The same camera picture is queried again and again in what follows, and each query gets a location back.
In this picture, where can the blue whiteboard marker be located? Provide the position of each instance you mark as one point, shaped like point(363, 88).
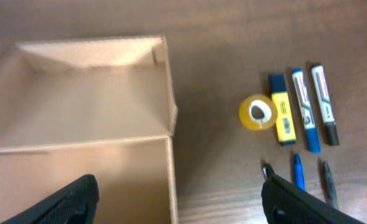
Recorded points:
point(306, 110)

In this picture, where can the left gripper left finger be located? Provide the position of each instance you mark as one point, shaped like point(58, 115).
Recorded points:
point(76, 203)

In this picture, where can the blue pen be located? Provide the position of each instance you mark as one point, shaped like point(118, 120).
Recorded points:
point(298, 172)

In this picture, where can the yellow tape roll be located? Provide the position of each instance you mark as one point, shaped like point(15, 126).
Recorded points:
point(257, 112)

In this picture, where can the yellow highlighter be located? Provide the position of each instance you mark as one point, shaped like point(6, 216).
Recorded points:
point(284, 123)

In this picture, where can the cardboard box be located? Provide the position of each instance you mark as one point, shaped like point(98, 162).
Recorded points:
point(101, 108)

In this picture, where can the black pen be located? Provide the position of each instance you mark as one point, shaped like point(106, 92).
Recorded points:
point(329, 185)

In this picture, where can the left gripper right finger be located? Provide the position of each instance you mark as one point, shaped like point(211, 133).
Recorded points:
point(283, 202)

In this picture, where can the black permanent marker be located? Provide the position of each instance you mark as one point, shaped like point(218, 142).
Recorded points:
point(264, 169)

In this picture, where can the black whiteboard marker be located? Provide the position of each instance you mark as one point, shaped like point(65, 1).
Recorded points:
point(325, 104)

